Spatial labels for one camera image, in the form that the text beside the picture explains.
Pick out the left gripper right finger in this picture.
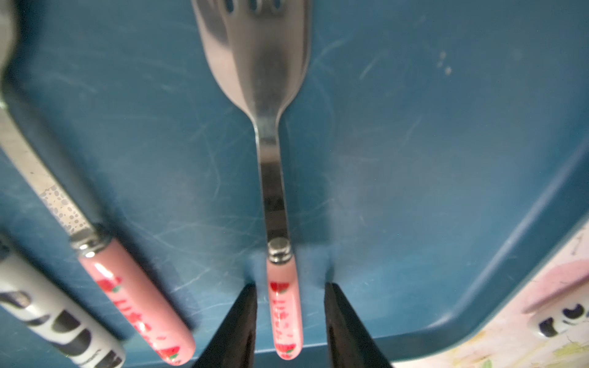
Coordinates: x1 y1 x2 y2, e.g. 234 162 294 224
324 282 392 368

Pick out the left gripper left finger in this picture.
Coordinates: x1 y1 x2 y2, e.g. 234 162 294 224
193 284 258 368

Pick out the pink handled spoon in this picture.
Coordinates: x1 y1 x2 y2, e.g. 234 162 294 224
0 0 197 367

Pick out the cow pattern handled fork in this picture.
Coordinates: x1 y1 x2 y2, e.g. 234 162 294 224
1 236 126 367

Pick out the pink handled fork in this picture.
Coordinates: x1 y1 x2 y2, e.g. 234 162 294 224
193 1 312 360

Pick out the pink floral table mat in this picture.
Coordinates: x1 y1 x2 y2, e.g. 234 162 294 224
400 225 588 367

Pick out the teal plastic tray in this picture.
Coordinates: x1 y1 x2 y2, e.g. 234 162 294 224
6 1 588 367

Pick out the cow pattern handled spoon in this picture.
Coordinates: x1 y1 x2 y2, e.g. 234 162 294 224
527 284 588 338

